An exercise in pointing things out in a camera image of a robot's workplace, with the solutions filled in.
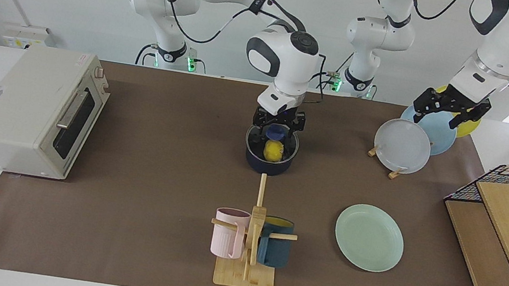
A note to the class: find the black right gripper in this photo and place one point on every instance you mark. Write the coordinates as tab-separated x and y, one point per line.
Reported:
278	119

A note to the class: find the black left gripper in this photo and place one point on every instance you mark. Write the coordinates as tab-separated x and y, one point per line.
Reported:
457	100

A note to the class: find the glass lid blue knob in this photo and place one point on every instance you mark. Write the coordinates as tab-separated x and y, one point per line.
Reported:
276	131

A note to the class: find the yellow potato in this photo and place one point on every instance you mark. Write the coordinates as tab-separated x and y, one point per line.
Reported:
273	152

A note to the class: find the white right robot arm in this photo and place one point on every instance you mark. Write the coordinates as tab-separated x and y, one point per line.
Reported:
277	55

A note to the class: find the light blue plate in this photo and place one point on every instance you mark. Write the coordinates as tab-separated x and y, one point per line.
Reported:
442	136

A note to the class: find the yellow plate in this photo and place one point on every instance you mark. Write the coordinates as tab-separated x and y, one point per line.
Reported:
468	128

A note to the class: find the grey plate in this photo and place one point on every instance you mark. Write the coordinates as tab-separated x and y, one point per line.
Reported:
401	146

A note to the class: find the wooden plate rack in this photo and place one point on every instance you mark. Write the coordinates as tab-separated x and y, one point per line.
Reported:
395	174

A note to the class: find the light green plate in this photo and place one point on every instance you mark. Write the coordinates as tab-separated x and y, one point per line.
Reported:
369	238

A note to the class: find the pink mug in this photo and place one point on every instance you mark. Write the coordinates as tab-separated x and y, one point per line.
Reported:
226	237

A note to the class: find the dark blue mug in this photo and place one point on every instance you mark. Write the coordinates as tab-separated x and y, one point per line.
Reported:
274	252

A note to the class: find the wooden shelf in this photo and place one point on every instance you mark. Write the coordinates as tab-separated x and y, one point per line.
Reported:
498	235

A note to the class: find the wooden mug tree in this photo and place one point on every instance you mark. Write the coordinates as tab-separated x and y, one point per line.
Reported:
245	275

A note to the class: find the brown table mat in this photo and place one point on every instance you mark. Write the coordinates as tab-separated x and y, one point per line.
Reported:
146	227

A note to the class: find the beige toaster oven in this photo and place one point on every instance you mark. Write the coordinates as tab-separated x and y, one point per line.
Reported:
17	107

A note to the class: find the white wall socket box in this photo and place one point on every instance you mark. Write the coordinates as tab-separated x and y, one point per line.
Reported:
23	35

